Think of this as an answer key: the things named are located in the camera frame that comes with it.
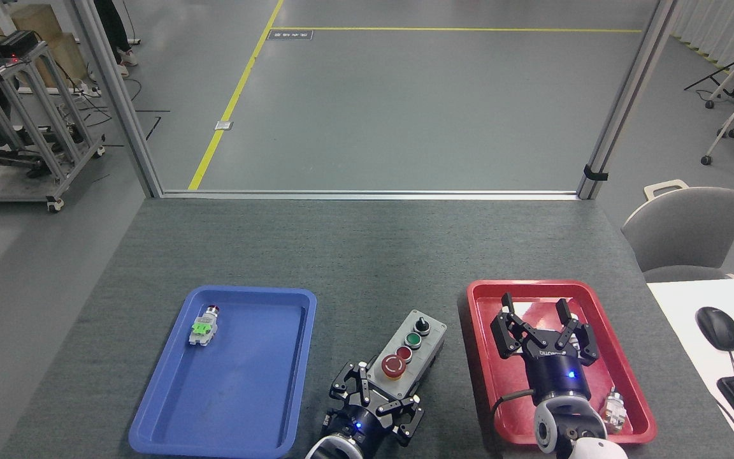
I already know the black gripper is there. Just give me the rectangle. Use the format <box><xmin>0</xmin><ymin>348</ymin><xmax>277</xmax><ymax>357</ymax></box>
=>
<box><xmin>323</xmin><ymin>361</ymin><xmax>424</xmax><ymax>459</ymax></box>
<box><xmin>490</xmin><ymin>292</ymin><xmax>600</xmax><ymax>407</ymax></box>

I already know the grey control box with buttons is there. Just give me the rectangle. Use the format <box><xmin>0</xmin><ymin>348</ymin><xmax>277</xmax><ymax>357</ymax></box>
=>
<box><xmin>365</xmin><ymin>309</ymin><xmax>449</xmax><ymax>397</ymax></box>

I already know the cardboard box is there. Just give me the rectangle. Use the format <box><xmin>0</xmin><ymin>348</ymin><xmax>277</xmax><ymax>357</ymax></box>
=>
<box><xmin>9</xmin><ymin>4</ymin><xmax>89</xmax><ymax>89</ymax></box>

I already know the red plastic tray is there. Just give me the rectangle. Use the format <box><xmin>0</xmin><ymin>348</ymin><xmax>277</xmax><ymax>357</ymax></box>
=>
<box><xmin>466</xmin><ymin>279</ymin><xmax>658</xmax><ymax>446</ymax></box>

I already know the blue plastic tray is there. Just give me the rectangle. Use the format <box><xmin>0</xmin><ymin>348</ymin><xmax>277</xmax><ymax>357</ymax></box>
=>
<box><xmin>128</xmin><ymin>285</ymin><xmax>317</xmax><ymax>459</ymax></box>

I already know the white desk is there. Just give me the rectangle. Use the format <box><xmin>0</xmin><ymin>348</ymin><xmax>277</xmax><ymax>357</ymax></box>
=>
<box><xmin>645</xmin><ymin>276</ymin><xmax>734</xmax><ymax>459</ymax></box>

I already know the black computer mouse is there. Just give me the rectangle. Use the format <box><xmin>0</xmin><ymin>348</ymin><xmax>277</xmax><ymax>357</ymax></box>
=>
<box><xmin>695</xmin><ymin>306</ymin><xmax>734</xmax><ymax>353</ymax></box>

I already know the grey shell chair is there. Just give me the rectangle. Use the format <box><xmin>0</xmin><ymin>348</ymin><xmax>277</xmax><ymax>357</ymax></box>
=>
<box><xmin>621</xmin><ymin>178</ymin><xmax>734</xmax><ymax>283</ymax></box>

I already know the white curtain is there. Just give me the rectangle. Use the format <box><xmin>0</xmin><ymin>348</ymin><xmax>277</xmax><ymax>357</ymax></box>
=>
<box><xmin>669</xmin><ymin>0</ymin><xmax>734</xmax><ymax>72</ymax></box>

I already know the person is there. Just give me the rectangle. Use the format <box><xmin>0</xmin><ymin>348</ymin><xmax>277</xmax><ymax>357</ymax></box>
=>
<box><xmin>92</xmin><ymin>0</ymin><xmax>140</xmax><ymax>79</ymax></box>

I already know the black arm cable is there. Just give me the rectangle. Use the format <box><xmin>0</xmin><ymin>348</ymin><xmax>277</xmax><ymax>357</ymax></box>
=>
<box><xmin>493</xmin><ymin>390</ymin><xmax>537</xmax><ymax>416</ymax></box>

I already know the silver push button switch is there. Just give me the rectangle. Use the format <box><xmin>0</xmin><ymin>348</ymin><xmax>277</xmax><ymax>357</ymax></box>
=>
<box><xmin>599</xmin><ymin>386</ymin><xmax>630</xmax><ymax>435</ymax></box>

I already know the push button switch green block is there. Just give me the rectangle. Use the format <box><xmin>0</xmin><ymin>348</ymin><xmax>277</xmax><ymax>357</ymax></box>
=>
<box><xmin>187</xmin><ymin>305</ymin><xmax>222</xmax><ymax>347</ymax></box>

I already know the silver aluminium rail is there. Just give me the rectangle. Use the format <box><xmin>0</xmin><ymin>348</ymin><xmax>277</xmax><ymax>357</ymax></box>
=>
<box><xmin>160</xmin><ymin>189</ymin><xmax>582</xmax><ymax>201</ymax></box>

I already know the silver aluminium post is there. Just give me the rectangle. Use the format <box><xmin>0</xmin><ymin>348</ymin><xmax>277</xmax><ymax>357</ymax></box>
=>
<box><xmin>577</xmin><ymin>0</ymin><xmax>679</xmax><ymax>201</ymax></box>
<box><xmin>71</xmin><ymin>0</ymin><xmax>163</xmax><ymax>199</ymax></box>

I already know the aluminium frame cart on wheels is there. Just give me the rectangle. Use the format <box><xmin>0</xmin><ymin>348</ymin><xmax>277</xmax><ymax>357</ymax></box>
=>
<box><xmin>0</xmin><ymin>38</ymin><xmax>107</xmax><ymax>214</ymax></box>

